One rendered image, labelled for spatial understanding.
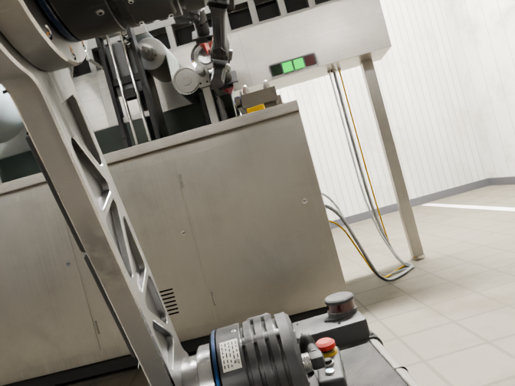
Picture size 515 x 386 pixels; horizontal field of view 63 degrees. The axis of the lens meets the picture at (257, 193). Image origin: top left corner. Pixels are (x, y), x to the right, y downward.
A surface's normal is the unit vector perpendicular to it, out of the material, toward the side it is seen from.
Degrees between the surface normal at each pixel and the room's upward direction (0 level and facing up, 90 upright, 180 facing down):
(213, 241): 90
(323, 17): 90
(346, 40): 90
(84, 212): 115
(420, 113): 90
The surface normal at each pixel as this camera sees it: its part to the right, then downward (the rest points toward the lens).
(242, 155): -0.07, 0.03
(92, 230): 0.15, 0.41
